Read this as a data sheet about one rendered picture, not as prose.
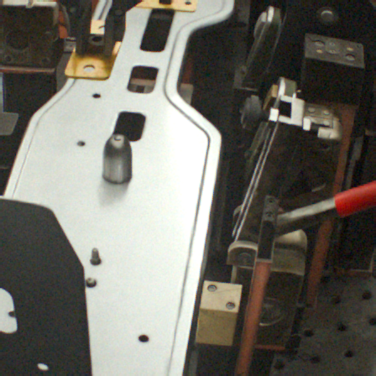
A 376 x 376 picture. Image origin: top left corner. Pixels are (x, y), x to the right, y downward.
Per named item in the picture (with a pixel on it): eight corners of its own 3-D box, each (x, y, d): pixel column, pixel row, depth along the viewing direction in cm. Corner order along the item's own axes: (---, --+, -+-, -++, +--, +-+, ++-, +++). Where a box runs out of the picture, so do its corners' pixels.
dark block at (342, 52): (267, 284, 141) (305, 30, 112) (316, 289, 141) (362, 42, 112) (263, 311, 137) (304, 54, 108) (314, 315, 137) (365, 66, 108)
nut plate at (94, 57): (86, 22, 88) (86, 12, 88) (127, 24, 88) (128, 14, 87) (63, 78, 82) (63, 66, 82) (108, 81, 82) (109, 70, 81)
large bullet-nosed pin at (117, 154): (105, 171, 114) (106, 124, 109) (133, 175, 113) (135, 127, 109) (99, 192, 111) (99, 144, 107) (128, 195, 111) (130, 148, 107)
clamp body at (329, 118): (231, 306, 138) (260, 80, 113) (314, 314, 138) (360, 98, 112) (222, 357, 132) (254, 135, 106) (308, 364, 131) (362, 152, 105)
